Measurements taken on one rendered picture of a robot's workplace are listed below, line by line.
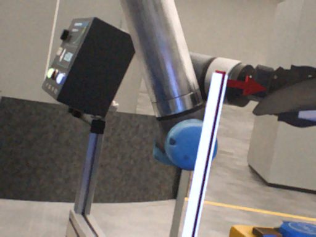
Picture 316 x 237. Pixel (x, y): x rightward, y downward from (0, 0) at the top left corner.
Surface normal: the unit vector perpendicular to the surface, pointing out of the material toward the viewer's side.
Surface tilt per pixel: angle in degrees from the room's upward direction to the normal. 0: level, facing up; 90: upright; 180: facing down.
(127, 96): 90
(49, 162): 90
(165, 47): 88
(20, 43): 90
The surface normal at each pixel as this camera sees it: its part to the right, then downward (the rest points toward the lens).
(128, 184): 0.70, 0.19
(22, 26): 0.10, 0.11
